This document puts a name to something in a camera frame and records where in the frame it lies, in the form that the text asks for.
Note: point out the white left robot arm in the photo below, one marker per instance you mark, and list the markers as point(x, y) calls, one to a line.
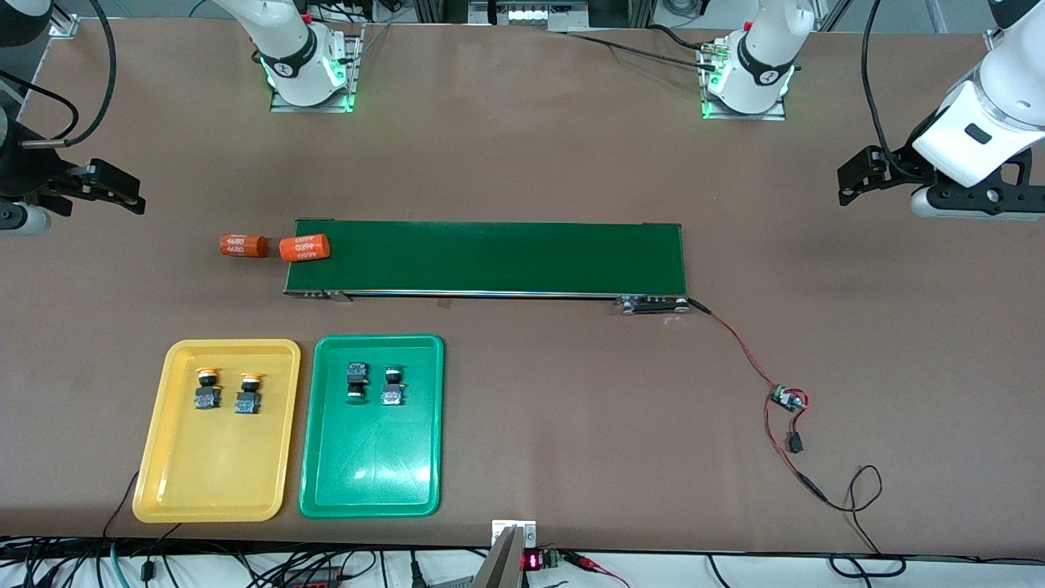
point(780, 20)

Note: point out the green plastic tray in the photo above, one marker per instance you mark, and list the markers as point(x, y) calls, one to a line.
point(371, 465)

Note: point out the green push button switch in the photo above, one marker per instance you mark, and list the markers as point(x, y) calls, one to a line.
point(393, 398)
point(357, 371)

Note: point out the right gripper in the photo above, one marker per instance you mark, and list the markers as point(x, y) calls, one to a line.
point(23, 173)

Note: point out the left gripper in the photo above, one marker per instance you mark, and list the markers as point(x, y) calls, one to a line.
point(900, 164)

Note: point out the red clip lead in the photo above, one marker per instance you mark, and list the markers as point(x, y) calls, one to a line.
point(584, 562)

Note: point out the yellow push button switch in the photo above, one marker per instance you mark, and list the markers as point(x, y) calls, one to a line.
point(246, 403)
point(207, 398)

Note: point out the red digit display module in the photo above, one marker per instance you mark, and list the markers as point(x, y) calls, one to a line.
point(532, 561)

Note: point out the orange cylindrical battery cell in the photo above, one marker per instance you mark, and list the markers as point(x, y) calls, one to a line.
point(243, 246)
point(304, 247)

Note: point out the metal frame with white strip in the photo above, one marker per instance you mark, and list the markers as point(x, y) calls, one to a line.
point(531, 15)

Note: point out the grey metal camera bracket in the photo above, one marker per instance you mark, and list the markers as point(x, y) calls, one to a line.
point(502, 563)

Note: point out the small circuit board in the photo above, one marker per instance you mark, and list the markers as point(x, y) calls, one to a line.
point(788, 398)

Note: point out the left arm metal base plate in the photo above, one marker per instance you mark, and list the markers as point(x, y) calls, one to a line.
point(743, 117)

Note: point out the green belt conveyor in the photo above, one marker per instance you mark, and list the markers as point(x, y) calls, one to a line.
point(531, 257)

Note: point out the yellow plastic tray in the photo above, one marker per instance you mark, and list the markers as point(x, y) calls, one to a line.
point(204, 465)

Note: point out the aluminium frame post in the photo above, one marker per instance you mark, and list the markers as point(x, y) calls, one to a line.
point(992, 39)
point(65, 26)

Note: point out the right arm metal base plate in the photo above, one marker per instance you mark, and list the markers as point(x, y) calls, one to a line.
point(356, 73)

